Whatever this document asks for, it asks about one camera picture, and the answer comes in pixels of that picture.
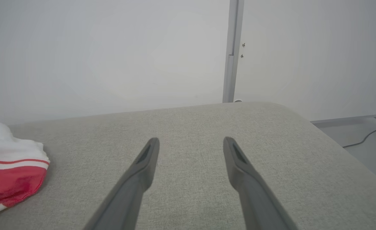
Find red and white jersey shirt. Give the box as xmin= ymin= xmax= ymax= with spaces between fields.
xmin=0 ymin=118 xmax=50 ymax=216

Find grey metal floor rail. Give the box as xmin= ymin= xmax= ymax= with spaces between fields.
xmin=310 ymin=114 xmax=376 ymax=126

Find grey metal wall post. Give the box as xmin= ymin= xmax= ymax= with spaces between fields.
xmin=222 ymin=0 xmax=245 ymax=103

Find thin dark floor cable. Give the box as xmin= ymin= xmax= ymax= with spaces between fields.
xmin=343 ymin=126 xmax=376 ymax=148

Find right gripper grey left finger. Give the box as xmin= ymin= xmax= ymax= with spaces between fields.
xmin=84 ymin=138 xmax=160 ymax=230

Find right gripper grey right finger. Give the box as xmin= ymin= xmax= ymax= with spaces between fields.
xmin=223 ymin=137 xmax=298 ymax=230

